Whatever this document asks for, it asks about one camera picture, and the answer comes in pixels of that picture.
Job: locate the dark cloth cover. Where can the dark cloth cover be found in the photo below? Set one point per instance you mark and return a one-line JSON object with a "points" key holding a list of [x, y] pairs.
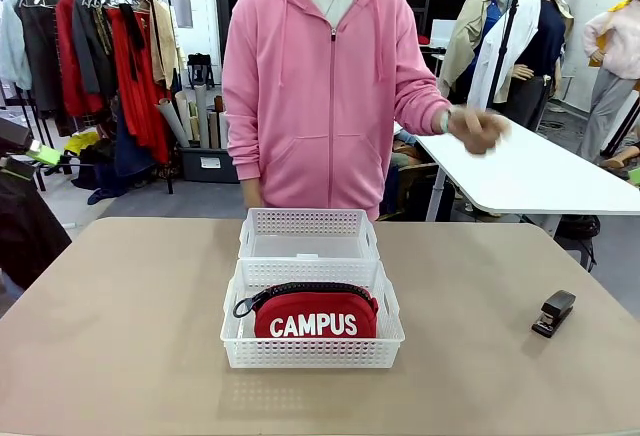
{"points": [[25, 246]]}

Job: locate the beige paper roll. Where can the beige paper roll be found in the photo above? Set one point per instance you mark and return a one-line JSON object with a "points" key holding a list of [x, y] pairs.
{"points": [[182, 111]]}

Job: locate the black stapler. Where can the black stapler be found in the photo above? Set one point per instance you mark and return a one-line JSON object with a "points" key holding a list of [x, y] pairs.
{"points": [[555, 312]]}

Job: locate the tall grey paper roll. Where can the tall grey paper roll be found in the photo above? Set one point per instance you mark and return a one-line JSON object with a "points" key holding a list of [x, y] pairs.
{"points": [[201, 116]]}

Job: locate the black storage bin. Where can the black storage bin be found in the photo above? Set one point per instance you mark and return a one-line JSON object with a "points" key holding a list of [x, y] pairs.
{"points": [[205, 166]]}

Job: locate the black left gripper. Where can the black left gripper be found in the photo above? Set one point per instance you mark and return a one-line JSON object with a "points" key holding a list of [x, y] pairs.
{"points": [[12, 137]]}

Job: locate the black bag under table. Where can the black bag under table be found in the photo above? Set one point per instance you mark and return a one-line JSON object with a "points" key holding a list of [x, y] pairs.
{"points": [[577, 236]]}

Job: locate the dark brown hanging coat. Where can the dark brown hanging coat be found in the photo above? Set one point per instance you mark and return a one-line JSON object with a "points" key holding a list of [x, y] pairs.
{"points": [[42, 46]]}

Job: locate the black clothes rack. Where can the black clothes rack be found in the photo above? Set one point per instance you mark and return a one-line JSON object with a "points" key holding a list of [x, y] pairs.
{"points": [[160, 106]]}

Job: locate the white board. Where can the white board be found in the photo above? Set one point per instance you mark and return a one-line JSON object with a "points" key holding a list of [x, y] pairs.
{"points": [[442, 33]]}

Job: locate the person's left forearm pink sleeve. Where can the person's left forearm pink sleeve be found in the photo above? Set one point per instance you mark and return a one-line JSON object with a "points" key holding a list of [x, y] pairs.
{"points": [[420, 106]]}

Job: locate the person's right hand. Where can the person's right hand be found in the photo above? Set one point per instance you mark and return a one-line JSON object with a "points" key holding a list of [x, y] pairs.
{"points": [[251, 193]]}

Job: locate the dark grey hanging jacket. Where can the dark grey hanging jacket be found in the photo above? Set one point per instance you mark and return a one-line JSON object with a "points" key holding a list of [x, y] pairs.
{"points": [[90, 41]]}

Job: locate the light blue hanging jacket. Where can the light blue hanging jacket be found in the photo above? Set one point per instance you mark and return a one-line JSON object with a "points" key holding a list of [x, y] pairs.
{"points": [[12, 41]]}

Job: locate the person's left hand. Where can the person's left hand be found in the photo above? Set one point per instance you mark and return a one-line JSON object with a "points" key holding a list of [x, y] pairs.
{"points": [[477, 131]]}

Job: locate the black tripod pole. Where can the black tripod pole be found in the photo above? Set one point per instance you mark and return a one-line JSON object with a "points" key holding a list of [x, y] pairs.
{"points": [[502, 56]]}

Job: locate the person's right forearm pink sleeve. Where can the person's right forearm pink sleeve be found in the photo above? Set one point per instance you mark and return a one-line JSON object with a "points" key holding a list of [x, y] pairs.
{"points": [[245, 151]]}

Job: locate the green item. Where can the green item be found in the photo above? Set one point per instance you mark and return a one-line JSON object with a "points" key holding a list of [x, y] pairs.
{"points": [[635, 176]]}

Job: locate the person in pink hoodie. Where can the person in pink hoodie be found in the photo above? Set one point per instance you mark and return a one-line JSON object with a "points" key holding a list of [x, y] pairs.
{"points": [[310, 106]]}

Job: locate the yellow item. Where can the yellow item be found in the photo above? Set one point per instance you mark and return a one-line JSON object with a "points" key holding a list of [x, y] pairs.
{"points": [[82, 142]]}

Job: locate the mannequin in navy shirt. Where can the mannequin in navy shirt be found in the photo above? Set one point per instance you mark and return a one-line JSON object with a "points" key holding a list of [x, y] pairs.
{"points": [[550, 41]]}

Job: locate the brown paper roll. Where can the brown paper roll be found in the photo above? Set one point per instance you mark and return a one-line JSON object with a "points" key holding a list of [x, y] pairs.
{"points": [[218, 118]]}

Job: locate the mannequin in beige coat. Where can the mannequin in beige coat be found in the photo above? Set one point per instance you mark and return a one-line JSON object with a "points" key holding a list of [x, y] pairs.
{"points": [[467, 41]]}

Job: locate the white background table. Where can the white background table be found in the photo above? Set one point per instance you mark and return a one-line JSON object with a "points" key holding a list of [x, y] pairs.
{"points": [[525, 171]]}

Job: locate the long red hanging dress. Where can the long red hanging dress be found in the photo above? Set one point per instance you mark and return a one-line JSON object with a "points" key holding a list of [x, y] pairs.
{"points": [[142, 106]]}

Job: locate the navy blue garment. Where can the navy blue garment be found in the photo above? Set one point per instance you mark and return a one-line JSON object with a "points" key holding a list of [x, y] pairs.
{"points": [[130, 161]]}

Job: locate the black stool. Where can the black stool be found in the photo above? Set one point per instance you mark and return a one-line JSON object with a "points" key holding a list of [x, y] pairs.
{"points": [[201, 71]]}

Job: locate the slanted grey paper roll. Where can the slanted grey paper roll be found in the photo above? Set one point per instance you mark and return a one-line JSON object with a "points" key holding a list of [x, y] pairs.
{"points": [[172, 123]]}

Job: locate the red hanging garment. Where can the red hanging garment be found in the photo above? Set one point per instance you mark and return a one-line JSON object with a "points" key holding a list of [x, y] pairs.
{"points": [[72, 56]]}

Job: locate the mannequin in white coat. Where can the mannequin in white coat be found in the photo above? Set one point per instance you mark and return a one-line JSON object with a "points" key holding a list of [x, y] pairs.
{"points": [[520, 41]]}

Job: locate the silver wristwatch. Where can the silver wristwatch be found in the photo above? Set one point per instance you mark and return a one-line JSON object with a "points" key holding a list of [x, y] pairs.
{"points": [[445, 121]]}

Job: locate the black hanging scarf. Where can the black hanging scarf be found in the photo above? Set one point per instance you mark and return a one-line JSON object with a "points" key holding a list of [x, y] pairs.
{"points": [[132, 41]]}

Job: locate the white perforated plastic basket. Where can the white perforated plastic basket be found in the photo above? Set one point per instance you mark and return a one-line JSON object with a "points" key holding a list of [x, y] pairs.
{"points": [[310, 353], [310, 221]]}

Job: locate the beige hanging garment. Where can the beige hanging garment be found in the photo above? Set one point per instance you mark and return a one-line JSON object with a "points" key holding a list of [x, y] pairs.
{"points": [[162, 41]]}

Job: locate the red Campus zipper pouch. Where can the red Campus zipper pouch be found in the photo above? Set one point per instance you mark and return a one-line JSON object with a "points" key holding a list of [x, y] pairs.
{"points": [[315, 316]]}

